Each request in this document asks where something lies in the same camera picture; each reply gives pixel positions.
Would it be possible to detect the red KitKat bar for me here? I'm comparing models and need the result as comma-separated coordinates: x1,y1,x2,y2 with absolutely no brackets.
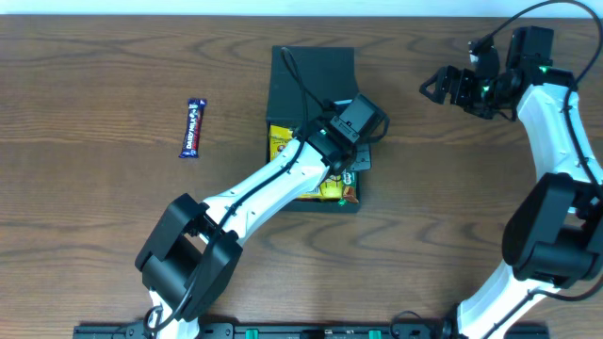
339,170,359,205

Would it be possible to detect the yellow Mentos roll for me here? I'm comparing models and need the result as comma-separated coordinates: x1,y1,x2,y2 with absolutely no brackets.
299,175,343,201

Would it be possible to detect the dark green box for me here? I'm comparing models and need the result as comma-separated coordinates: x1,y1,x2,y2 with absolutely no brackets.
266,45,361,214

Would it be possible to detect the purple Dairy Milk bar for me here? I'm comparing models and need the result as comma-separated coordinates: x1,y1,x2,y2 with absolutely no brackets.
179,98,207,158

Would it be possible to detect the yellow Hacks candy bag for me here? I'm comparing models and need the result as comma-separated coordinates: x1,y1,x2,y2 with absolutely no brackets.
269,124,293,161

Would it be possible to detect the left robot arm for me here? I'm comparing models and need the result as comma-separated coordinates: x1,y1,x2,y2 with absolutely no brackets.
135,118,373,338

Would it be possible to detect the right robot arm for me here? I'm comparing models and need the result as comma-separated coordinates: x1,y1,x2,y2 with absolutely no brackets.
419,63,602,338

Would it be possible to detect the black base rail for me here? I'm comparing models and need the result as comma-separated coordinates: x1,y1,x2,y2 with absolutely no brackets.
73,322,551,339

